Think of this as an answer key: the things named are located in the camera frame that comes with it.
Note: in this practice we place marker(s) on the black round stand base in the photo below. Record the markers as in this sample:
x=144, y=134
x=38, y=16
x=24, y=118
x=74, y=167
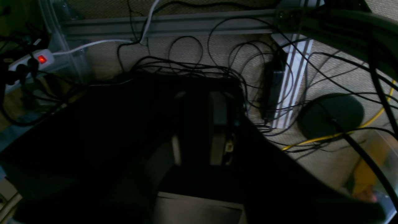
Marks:
x=329, y=114

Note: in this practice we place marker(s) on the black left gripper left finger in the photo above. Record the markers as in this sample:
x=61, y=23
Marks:
x=144, y=173

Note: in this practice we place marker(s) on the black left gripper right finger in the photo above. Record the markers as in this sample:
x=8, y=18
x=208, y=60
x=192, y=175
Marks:
x=222, y=141

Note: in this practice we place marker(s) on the white striped aluminium profile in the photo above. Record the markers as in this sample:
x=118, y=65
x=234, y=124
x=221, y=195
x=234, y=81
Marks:
x=292, y=77

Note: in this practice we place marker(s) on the black power adapter brick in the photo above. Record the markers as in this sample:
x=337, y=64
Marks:
x=271, y=86

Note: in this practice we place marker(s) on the white power strip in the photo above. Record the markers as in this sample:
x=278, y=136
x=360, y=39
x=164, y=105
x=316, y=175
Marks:
x=35, y=61

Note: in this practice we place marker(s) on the aluminium frame rail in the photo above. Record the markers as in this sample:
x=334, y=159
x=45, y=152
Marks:
x=219, y=23

